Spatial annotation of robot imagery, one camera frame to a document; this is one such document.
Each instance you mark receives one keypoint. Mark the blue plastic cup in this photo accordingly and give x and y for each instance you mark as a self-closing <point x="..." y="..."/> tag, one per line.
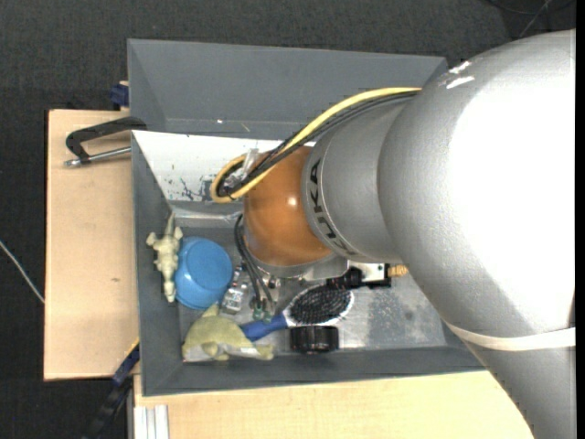
<point x="203" y="272"/>

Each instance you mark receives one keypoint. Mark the yellow-green plush toy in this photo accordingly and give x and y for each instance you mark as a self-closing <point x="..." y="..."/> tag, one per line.
<point x="215" y="334"/>

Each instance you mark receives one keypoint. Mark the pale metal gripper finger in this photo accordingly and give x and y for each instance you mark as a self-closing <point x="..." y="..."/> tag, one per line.
<point x="232" y="299"/>
<point x="237" y="276"/>

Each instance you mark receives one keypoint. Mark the pale green toy dinosaur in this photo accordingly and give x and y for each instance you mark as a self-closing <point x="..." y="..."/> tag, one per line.
<point x="166" y="252"/>

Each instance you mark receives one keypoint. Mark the grey metal bin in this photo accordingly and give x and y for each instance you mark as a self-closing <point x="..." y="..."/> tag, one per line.
<point x="274" y="89"/>

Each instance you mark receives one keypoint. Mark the pale cardboard board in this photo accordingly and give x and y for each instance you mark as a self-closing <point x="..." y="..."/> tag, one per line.
<point x="87" y="245"/>

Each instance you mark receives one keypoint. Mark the black round puck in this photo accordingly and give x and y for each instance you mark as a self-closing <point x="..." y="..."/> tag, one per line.
<point x="314" y="338"/>

